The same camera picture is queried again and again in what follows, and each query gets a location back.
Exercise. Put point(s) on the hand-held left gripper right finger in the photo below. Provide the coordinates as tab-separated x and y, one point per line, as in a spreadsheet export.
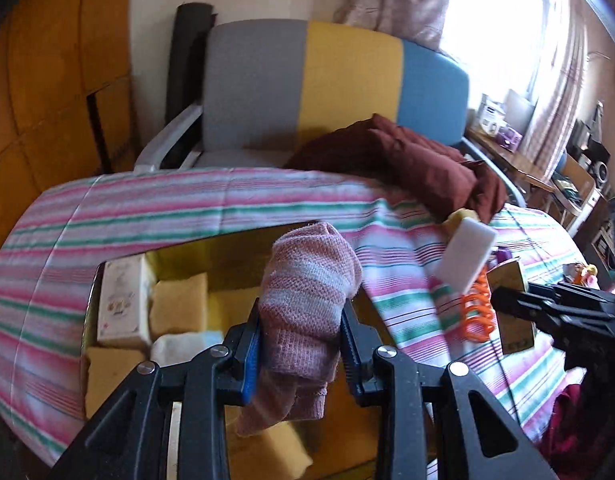
352	355

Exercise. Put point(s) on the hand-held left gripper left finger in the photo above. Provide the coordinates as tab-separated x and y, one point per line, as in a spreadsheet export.
250	365

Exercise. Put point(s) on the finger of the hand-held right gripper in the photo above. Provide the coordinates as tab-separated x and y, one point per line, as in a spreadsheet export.
527	305
577	293

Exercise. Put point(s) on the orange plastic rack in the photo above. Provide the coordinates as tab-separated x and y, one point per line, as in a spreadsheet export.
477	310

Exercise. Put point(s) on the pink knitted cloth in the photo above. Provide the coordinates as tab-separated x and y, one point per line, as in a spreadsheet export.
307	300

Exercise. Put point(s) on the gold-lined gift box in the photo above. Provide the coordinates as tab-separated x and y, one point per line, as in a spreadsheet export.
227	265

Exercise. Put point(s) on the brown cardboard box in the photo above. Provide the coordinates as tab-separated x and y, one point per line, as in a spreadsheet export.
512	320

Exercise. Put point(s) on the small orange toy figure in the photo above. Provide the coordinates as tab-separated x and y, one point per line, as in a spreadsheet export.
583	272

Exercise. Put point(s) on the white sponge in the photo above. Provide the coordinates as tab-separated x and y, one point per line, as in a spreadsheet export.
182	347

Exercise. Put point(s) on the white foam block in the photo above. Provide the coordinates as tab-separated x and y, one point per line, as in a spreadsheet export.
465	255

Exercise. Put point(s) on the black stereo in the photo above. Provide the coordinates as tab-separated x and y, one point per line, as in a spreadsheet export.
598	165

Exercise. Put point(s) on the white printed tissue box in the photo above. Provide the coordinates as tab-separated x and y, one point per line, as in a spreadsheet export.
122	300

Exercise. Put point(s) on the wooden desk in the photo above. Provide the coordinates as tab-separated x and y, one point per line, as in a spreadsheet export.
507	160

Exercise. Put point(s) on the small purple box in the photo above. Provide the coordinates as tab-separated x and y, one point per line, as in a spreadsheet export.
510	137

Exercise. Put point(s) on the striped tablecloth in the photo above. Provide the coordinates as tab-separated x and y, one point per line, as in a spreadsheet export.
187	200

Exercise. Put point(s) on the dark red cloth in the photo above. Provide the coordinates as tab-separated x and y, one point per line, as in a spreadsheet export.
417	165

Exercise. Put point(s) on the small white box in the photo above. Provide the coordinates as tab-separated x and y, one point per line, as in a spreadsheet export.
491	117

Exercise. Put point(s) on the grey yellow blue chair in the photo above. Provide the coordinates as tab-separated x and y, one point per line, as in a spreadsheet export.
257	85

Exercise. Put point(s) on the black rolled mat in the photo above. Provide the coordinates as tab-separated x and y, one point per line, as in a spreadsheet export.
187	50

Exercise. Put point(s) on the wooden wardrobe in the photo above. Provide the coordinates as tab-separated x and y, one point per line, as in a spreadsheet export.
47	60

